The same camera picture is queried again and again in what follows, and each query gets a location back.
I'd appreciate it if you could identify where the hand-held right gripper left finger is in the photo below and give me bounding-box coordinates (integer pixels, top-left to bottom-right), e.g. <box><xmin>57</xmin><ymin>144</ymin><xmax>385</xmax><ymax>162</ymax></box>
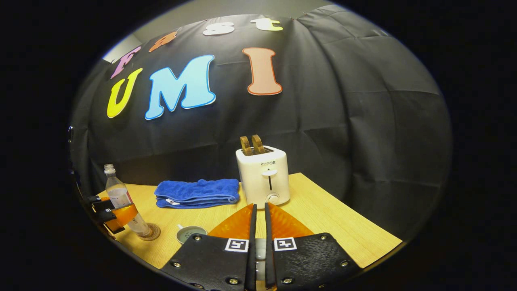
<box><xmin>161</xmin><ymin>203</ymin><xmax>258</xmax><ymax>291</ymax></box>

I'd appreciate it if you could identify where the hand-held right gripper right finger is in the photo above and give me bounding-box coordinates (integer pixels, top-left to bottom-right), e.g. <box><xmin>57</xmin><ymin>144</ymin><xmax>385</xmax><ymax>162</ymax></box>
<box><xmin>265</xmin><ymin>202</ymin><xmax>362</xmax><ymax>291</ymax></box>

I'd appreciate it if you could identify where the clear plastic water bottle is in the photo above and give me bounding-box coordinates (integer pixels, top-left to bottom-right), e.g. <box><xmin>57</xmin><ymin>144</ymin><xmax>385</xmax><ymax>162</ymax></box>
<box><xmin>103</xmin><ymin>164</ymin><xmax>153</xmax><ymax>237</ymax></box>

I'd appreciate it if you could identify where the round brown coaster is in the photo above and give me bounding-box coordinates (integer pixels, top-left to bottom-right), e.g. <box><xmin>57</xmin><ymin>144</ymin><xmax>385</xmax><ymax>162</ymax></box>
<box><xmin>137</xmin><ymin>223</ymin><xmax>161</xmax><ymax>242</ymax></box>

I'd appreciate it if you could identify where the white blue-patterned teacup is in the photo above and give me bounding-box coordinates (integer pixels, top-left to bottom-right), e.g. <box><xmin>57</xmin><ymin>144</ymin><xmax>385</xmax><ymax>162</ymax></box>
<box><xmin>176</xmin><ymin>224</ymin><xmax>208</xmax><ymax>245</ymax></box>

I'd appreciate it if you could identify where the white toaster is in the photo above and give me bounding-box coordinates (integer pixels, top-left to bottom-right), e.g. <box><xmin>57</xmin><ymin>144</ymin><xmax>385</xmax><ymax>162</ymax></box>
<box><xmin>236</xmin><ymin>145</ymin><xmax>291</xmax><ymax>209</ymax></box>

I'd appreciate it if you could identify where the blue folded towel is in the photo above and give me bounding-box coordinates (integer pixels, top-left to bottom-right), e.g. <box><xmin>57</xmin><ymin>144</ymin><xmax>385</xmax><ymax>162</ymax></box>
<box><xmin>154</xmin><ymin>179</ymin><xmax>240</xmax><ymax>209</ymax></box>

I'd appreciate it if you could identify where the black backdrop cloth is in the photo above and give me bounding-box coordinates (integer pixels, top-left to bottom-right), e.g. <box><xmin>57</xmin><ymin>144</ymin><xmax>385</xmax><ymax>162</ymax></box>
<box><xmin>69</xmin><ymin>4</ymin><xmax>453</xmax><ymax>243</ymax></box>

